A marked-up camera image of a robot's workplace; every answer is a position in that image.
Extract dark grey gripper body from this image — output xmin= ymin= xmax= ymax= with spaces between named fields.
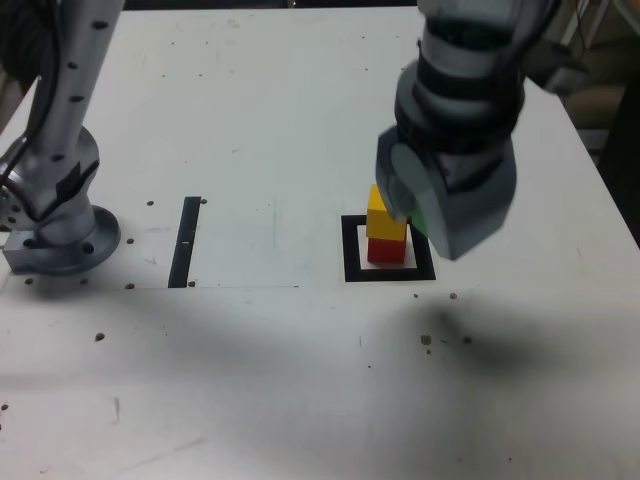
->
xmin=433 ymin=148 xmax=506 ymax=195

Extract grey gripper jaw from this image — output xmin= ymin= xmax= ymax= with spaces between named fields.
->
xmin=376 ymin=127 xmax=419 ymax=222
xmin=390 ymin=142 xmax=518 ymax=262

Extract yellow cube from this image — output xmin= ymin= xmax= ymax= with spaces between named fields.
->
xmin=366 ymin=183 xmax=409 ymax=242

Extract green cube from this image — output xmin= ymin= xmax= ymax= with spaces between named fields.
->
xmin=410 ymin=199 xmax=430 ymax=235

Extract red cube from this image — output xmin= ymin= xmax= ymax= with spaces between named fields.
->
xmin=367 ymin=237 xmax=407 ymax=265

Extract black tape square outline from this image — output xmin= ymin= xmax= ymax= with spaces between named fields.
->
xmin=340 ymin=213 xmax=437 ymax=284

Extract black tape strip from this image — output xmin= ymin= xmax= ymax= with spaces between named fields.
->
xmin=167 ymin=196 xmax=202 ymax=290

